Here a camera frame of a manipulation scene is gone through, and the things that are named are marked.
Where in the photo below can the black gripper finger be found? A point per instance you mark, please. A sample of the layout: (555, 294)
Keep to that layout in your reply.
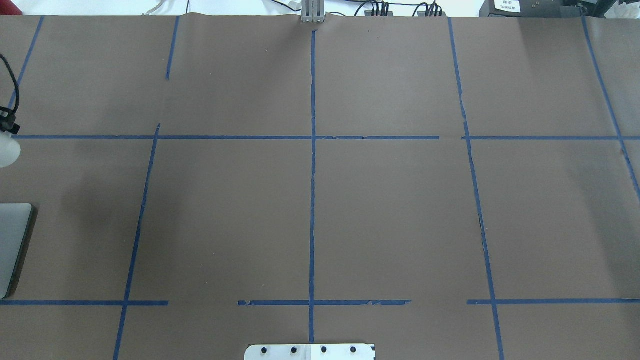
(8, 121)

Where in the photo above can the white plastic cup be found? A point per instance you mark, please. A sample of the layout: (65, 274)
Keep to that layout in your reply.
(10, 149)

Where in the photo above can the silver closed laptop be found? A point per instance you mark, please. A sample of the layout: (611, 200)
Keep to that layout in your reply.
(15, 223)

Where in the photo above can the black usb hub left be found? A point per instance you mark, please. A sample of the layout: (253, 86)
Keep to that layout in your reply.
(378, 9)

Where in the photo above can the black usb hub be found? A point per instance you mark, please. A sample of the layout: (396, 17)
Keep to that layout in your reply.
(378, 9)
(429, 10)

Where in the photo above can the black usb hub right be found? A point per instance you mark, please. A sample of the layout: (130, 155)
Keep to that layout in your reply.
(429, 10)

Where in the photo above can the brown paper table cover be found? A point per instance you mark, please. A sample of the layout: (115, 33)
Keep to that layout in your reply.
(455, 189)

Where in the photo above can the black box device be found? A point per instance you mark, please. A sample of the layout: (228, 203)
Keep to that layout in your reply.
(551, 9)

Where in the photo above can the aluminium frame post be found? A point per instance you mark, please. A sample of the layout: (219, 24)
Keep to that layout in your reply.
(313, 11)

